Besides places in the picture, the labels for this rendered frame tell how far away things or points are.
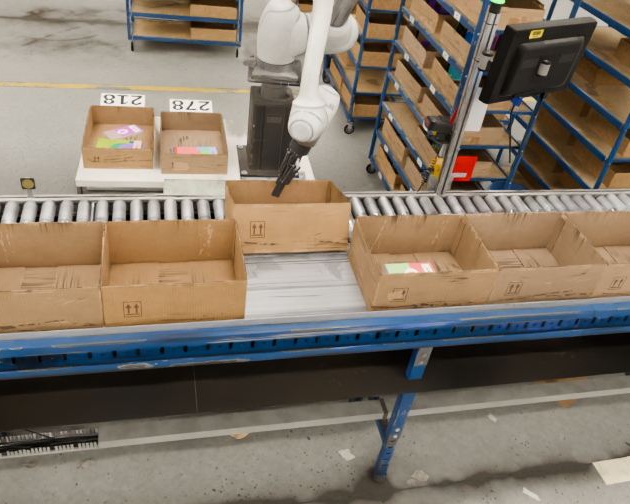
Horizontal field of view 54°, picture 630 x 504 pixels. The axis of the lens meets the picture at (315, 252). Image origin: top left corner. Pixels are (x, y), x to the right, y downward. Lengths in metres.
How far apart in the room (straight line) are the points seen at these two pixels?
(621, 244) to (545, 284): 0.61
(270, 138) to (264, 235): 0.74
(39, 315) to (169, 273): 0.42
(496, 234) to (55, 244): 1.47
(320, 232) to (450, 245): 0.48
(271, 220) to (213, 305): 0.39
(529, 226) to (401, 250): 0.48
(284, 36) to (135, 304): 1.24
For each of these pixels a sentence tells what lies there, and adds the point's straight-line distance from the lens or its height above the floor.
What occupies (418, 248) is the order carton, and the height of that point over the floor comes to 0.91.
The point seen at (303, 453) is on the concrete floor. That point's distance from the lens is 2.64.
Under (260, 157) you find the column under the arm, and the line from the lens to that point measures 2.72.
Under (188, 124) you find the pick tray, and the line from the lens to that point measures 3.02.
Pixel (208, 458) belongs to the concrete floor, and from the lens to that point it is 2.60.
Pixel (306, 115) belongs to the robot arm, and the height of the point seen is 1.34.
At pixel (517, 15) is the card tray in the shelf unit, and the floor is 1.41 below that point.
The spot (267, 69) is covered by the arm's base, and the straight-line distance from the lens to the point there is 2.57.
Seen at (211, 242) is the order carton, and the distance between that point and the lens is 1.99.
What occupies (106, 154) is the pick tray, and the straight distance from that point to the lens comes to 2.71.
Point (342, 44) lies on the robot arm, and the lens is 2.57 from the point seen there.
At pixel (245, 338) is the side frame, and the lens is 1.78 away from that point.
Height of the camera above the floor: 2.19
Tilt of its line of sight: 38 degrees down
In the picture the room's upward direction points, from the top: 9 degrees clockwise
